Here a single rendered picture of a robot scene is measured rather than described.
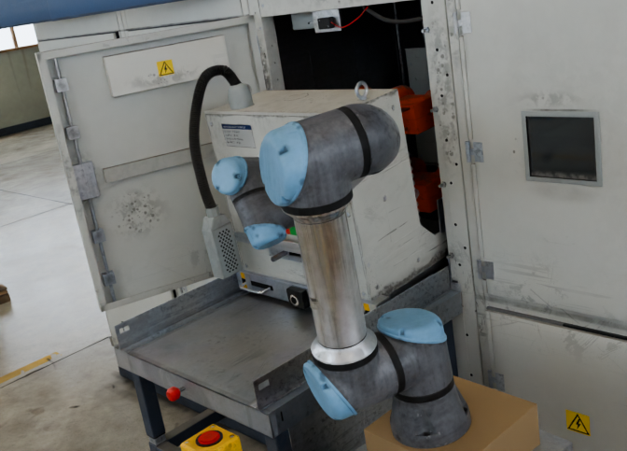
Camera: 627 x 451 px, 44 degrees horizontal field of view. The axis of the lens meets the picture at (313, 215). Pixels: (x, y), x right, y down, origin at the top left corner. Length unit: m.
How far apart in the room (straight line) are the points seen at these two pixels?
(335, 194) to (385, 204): 0.72
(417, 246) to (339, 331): 0.75
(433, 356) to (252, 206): 0.46
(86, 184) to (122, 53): 0.37
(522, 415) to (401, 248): 0.61
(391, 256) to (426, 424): 0.58
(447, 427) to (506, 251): 0.59
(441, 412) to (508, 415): 0.14
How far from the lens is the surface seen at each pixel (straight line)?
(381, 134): 1.21
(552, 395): 2.05
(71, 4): 2.63
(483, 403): 1.58
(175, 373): 1.92
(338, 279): 1.26
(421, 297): 2.01
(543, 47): 1.75
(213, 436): 1.47
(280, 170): 1.16
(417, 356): 1.41
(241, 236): 2.13
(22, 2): 3.20
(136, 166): 2.28
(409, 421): 1.48
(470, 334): 2.13
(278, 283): 2.13
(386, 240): 1.92
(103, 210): 2.30
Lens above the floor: 1.66
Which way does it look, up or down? 17 degrees down
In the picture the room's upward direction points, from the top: 9 degrees counter-clockwise
